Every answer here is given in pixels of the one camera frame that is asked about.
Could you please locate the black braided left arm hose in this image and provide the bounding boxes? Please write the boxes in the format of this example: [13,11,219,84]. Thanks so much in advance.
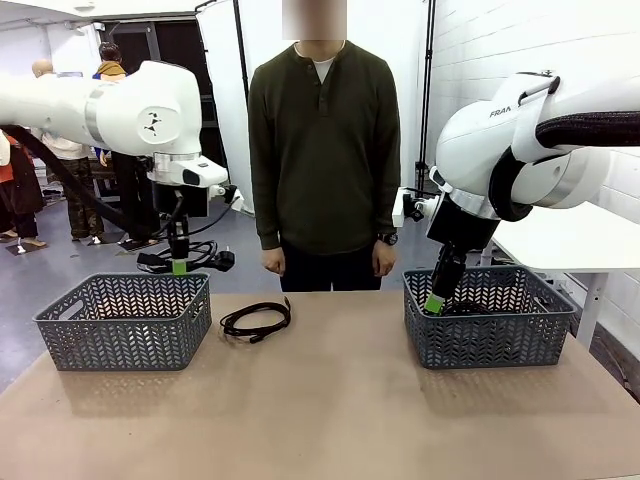
[0,124,171,244]

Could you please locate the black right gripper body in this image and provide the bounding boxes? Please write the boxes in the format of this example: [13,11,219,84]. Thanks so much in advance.
[426,194,501,249]

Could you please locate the mannequin in dark patterned robe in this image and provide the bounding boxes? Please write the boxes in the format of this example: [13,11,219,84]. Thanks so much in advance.
[0,127,49,251]

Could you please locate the grey perforated plastic basket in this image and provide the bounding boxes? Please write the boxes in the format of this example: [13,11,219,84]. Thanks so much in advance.
[32,272,212,372]
[402,265,577,370]

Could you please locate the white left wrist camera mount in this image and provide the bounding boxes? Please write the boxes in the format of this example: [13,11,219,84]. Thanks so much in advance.
[185,183,242,219]

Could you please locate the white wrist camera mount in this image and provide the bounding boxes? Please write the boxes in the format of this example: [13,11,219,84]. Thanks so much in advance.
[185,183,242,219]
[392,187,441,227]

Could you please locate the person's right forearm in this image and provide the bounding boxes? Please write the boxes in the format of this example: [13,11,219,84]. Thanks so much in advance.
[251,164,285,250]

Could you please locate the person in olive sweater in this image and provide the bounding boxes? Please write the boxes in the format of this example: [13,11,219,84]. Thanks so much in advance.
[247,0,401,294]

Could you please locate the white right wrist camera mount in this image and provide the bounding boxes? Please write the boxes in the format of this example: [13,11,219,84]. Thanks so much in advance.
[392,187,441,227]

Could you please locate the black backdrop stand pole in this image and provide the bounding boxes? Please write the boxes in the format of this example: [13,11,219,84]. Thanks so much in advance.
[232,0,252,104]
[413,0,437,197]

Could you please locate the person's left hand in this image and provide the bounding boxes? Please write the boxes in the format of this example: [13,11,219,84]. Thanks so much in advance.
[373,243,400,278]

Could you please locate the person's left forearm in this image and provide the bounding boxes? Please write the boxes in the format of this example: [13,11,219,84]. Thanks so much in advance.
[372,164,401,236]

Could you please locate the person's right hand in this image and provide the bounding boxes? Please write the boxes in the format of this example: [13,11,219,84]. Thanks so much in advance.
[262,247,288,276]

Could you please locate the large white table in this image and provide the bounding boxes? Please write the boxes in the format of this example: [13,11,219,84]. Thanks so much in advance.
[492,218,640,351]

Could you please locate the bald mannequin in white sweater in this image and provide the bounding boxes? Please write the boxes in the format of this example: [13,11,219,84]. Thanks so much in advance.
[29,58,109,245]

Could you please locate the black braided right arm hose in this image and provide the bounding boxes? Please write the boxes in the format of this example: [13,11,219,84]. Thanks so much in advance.
[492,112,640,221]

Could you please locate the black braided arm hose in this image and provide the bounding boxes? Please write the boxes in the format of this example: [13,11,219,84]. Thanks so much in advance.
[492,112,640,221]
[0,124,171,244]

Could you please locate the black power cable with plug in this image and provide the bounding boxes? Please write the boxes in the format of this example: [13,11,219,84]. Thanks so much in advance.
[449,305,507,318]
[137,239,237,275]

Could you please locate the thin black coiled cable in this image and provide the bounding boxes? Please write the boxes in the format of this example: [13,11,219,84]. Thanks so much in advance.
[219,295,294,344]

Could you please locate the white photo backdrop screen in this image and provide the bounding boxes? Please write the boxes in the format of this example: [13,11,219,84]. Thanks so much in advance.
[195,0,436,216]

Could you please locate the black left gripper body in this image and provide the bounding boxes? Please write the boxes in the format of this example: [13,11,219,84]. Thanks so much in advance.
[167,188,192,240]

